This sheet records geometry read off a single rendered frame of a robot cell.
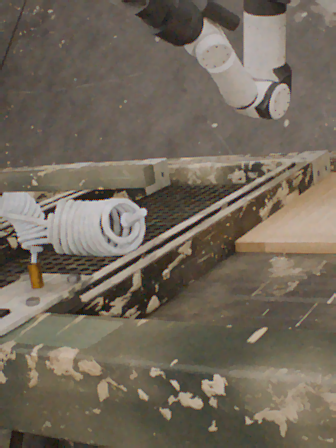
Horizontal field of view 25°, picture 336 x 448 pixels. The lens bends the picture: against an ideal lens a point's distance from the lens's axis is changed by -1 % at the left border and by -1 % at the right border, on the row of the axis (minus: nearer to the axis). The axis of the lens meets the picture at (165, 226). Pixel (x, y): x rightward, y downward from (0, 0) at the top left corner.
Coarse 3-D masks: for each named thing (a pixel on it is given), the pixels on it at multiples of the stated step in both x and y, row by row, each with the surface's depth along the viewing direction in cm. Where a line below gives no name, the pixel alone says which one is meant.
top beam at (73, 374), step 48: (0, 336) 79; (48, 336) 78; (96, 336) 76; (144, 336) 74; (192, 336) 72; (240, 336) 71; (288, 336) 69; (0, 384) 78; (48, 384) 75; (96, 384) 71; (144, 384) 69; (192, 384) 66; (240, 384) 64; (288, 384) 61; (48, 432) 77; (96, 432) 73; (144, 432) 70; (192, 432) 67; (240, 432) 65; (288, 432) 63
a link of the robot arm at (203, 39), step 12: (204, 0) 139; (204, 12) 139; (216, 12) 140; (228, 12) 142; (192, 24) 138; (204, 24) 142; (216, 24) 145; (228, 24) 144; (192, 36) 140; (204, 36) 142; (216, 36) 142; (192, 48) 143; (204, 48) 141; (216, 48) 141; (228, 48) 142; (204, 60) 143; (216, 60) 144
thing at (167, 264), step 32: (320, 160) 173; (256, 192) 144; (288, 192) 156; (32, 224) 90; (192, 224) 128; (224, 224) 130; (256, 224) 141; (32, 256) 92; (128, 256) 113; (160, 256) 112; (192, 256) 120; (224, 256) 130; (32, 288) 92; (64, 288) 90; (96, 288) 100; (128, 288) 104; (160, 288) 111; (0, 320) 82
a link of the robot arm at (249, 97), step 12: (240, 72) 154; (228, 84) 155; (240, 84) 156; (252, 84) 159; (264, 84) 163; (276, 84) 162; (228, 96) 159; (240, 96) 158; (252, 96) 160; (264, 96) 162; (240, 108) 162; (252, 108) 162; (264, 108) 161
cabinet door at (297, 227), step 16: (320, 192) 161; (288, 208) 151; (304, 208) 149; (320, 208) 149; (272, 224) 141; (288, 224) 139; (304, 224) 139; (320, 224) 137; (240, 240) 133; (256, 240) 132; (272, 240) 130; (288, 240) 129; (304, 240) 128; (320, 240) 126
